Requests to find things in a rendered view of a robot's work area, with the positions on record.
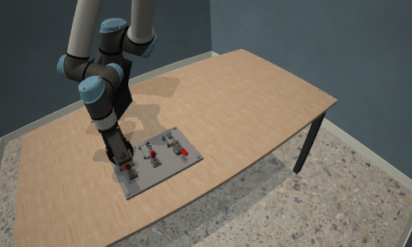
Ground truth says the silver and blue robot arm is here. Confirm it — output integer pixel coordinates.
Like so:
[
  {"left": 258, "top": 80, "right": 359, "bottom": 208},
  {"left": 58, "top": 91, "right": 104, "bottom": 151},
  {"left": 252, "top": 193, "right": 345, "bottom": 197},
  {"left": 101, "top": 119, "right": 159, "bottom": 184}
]
[{"left": 57, "top": 0, "right": 158, "bottom": 165}]

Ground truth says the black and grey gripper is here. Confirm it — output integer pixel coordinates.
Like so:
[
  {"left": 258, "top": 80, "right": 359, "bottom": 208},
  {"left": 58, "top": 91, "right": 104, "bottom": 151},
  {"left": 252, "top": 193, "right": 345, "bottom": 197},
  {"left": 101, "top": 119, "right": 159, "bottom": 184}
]
[{"left": 97, "top": 120, "right": 134, "bottom": 170}]

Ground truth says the red-handled toggle clamp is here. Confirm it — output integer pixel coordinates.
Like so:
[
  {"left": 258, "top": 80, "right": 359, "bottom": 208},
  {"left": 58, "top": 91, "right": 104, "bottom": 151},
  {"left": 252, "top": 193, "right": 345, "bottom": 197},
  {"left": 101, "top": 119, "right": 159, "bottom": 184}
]
[{"left": 168, "top": 131, "right": 188, "bottom": 156}]

